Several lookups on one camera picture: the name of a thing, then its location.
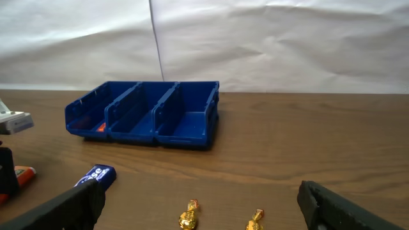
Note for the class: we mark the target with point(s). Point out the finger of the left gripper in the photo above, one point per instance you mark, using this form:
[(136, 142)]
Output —
[(8, 172)]

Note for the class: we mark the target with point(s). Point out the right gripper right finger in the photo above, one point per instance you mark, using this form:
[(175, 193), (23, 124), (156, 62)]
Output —
[(335, 211)]

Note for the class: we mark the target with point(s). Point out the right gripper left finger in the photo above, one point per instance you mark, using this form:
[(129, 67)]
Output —
[(70, 207)]

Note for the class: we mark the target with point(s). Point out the orange candy box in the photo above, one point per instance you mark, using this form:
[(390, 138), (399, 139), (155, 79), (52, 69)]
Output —
[(101, 127), (25, 175)]

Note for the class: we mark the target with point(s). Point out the blue candy pack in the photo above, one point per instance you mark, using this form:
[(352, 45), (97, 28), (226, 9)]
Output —
[(100, 174)]

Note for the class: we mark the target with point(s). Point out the gold candy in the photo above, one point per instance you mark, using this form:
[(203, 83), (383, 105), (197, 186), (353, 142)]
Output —
[(255, 222), (188, 217)]

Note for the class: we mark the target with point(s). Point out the blue tray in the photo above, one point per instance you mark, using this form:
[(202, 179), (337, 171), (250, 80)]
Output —
[(191, 127)]

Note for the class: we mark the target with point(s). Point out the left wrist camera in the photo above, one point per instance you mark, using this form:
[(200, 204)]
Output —
[(16, 123)]

